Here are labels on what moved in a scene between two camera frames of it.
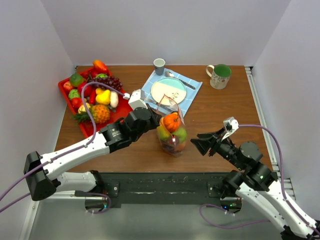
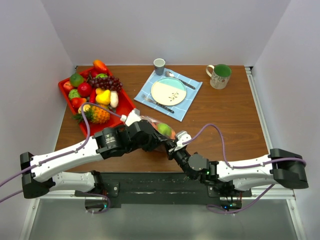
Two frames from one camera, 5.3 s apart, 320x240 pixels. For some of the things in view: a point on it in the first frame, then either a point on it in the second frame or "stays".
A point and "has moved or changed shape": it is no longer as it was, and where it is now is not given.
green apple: [182, 134] has moved or changed shape
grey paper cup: [159, 65] stays
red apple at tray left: [67, 85] stays
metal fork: [156, 103] stays
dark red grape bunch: [111, 81] stays
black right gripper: [202, 144] -> [171, 147]
